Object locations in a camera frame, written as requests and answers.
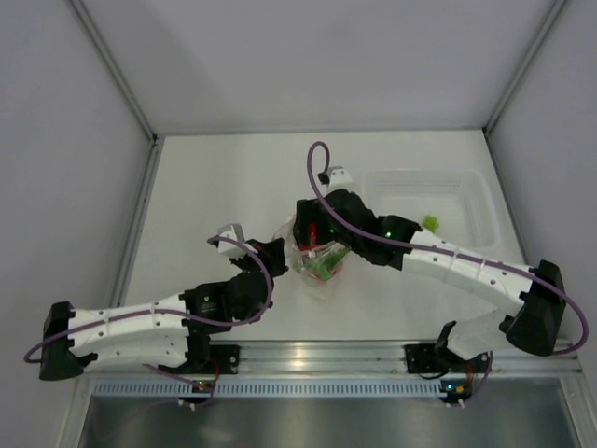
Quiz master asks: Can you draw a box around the clear zip top bag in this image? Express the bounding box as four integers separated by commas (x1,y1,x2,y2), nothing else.
273,215,350,301

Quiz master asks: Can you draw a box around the green fake grapes bunch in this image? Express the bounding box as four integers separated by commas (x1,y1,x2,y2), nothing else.
421,215,440,233

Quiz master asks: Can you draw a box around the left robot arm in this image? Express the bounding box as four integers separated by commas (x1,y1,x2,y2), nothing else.
38,237,287,382

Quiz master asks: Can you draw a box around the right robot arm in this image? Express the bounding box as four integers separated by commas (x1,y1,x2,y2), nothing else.
292,189,565,371

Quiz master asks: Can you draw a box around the fake watermelon slice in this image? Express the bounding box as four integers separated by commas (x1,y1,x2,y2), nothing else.
312,248,350,282

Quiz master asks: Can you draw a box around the white perforated plastic basket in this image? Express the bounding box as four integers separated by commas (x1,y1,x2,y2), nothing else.
361,169,500,251

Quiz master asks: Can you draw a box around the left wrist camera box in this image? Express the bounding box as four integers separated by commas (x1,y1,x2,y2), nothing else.
217,223,244,259

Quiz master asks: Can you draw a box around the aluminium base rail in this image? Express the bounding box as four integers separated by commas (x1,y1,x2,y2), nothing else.
153,340,579,377

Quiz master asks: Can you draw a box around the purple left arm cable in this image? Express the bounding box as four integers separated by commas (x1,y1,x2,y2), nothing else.
22,235,276,364

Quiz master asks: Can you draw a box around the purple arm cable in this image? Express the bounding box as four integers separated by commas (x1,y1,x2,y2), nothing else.
306,141,590,358
22,235,276,364

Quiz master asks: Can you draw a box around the grey slotted cable duct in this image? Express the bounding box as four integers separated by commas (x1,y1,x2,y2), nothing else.
93,378,465,399

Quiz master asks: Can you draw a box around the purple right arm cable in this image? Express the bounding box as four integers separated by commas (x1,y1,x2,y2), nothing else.
306,141,590,358

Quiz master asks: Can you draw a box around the aluminium frame post left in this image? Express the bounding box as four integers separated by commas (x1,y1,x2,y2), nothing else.
66,0,158,144

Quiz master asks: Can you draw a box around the aluminium frame post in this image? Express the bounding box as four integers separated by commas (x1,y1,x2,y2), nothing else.
66,0,158,144
482,0,570,138

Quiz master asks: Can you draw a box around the aluminium frame post right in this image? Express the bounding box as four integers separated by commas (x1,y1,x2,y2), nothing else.
482,0,570,138

